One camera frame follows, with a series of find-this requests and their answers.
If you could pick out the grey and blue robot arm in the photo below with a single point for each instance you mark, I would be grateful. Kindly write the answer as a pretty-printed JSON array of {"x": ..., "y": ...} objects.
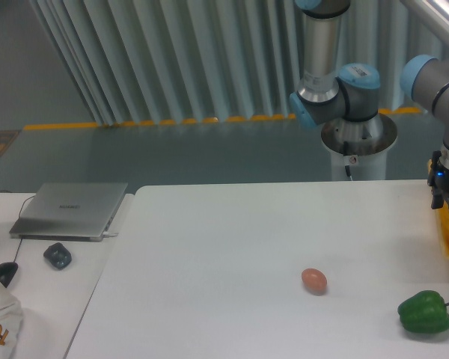
[{"x": 344, "y": 100}]

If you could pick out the green bell pepper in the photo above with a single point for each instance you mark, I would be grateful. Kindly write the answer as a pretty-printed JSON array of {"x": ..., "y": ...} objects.
[{"x": 426, "y": 312}]

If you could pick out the yellow plastic basket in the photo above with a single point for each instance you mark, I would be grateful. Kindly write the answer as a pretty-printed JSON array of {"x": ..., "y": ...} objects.
[{"x": 442, "y": 217}]

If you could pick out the brown egg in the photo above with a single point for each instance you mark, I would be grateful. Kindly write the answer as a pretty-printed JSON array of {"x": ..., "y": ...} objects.
[{"x": 314, "y": 281}]

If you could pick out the silver laptop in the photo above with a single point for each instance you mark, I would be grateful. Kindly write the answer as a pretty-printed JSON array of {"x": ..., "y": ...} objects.
[{"x": 70, "y": 211}]

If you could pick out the small black tray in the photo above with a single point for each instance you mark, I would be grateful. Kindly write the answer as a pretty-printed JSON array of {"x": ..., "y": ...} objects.
[{"x": 58, "y": 256}]

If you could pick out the black computer mouse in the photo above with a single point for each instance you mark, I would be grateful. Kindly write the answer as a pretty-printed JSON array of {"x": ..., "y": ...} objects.
[{"x": 8, "y": 271}]

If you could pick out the white cap with lettering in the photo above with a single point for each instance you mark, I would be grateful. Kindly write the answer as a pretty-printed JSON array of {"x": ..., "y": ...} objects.
[{"x": 11, "y": 316}]

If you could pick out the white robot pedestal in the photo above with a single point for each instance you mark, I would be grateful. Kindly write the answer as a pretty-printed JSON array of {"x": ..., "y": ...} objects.
[{"x": 359, "y": 150}]

